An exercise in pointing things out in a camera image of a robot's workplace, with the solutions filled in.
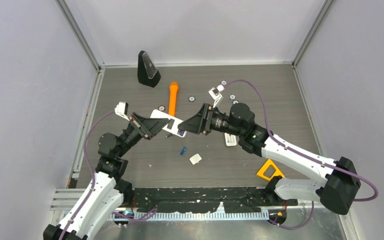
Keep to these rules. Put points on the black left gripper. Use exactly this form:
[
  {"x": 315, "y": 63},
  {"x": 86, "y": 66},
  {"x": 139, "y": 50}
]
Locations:
[{"x": 149, "y": 126}]

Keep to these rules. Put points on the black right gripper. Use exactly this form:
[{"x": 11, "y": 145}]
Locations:
[{"x": 201, "y": 123}]

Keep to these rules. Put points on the red white remote control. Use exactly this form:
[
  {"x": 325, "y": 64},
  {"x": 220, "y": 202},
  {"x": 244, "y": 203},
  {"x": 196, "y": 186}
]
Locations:
[{"x": 172, "y": 127}]

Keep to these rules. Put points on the blue battery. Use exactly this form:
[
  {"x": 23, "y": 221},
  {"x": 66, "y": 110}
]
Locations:
[{"x": 183, "y": 150}]

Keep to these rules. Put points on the white battery cover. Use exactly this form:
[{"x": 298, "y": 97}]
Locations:
[{"x": 196, "y": 158}]

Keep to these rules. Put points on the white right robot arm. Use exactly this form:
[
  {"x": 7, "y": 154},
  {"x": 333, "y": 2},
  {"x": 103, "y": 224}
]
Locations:
[{"x": 333, "y": 183}]

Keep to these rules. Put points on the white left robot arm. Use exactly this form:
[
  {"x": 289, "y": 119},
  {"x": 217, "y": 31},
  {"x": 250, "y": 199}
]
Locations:
[{"x": 106, "y": 190}]

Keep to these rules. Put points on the black wedge stand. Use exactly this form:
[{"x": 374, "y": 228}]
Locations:
[{"x": 147, "y": 73}]

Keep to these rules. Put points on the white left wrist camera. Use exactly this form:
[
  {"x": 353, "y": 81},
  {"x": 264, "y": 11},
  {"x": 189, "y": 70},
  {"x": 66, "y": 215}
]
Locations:
[{"x": 121, "y": 110}]

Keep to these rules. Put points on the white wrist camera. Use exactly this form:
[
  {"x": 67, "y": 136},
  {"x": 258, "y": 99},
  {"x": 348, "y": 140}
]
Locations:
[
  {"x": 121, "y": 110},
  {"x": 215, "y": 93}
]

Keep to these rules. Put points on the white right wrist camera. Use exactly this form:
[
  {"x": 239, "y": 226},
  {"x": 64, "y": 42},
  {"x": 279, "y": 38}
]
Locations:
[{"x": 215, "y": 93}]

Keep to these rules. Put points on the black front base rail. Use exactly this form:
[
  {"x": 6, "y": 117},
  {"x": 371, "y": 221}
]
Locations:
[{"x": 200, "y": 200}]

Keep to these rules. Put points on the yellow triangular frame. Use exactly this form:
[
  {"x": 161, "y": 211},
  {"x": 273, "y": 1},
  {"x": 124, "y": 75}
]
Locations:
[{"x": 269, "y": 170}]

